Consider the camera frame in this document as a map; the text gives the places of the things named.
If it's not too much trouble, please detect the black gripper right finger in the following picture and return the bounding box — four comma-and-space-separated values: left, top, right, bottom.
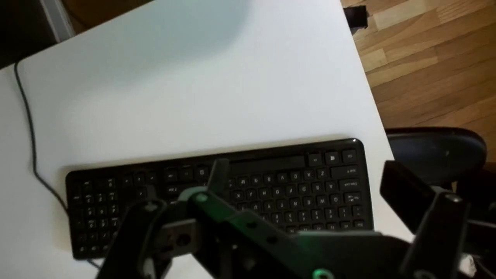
380, 159, 473, 279

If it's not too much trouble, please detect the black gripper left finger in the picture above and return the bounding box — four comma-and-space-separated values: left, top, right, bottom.
95, 156, 332, 279

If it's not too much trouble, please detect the black computer keyboard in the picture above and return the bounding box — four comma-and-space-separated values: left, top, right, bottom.
65, 136, 375, 260

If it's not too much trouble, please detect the black leather office chair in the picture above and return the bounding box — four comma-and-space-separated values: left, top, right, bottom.
386, 125, 496, 260

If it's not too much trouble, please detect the small black object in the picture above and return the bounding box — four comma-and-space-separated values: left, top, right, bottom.
343, 4, 369, 34

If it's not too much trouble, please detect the grey metal bar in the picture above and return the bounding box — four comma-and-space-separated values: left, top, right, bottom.
39, 0, 76, 43

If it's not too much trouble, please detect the thin black keyboard cable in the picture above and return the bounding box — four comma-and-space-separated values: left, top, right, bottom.
12, 60, 104, 269

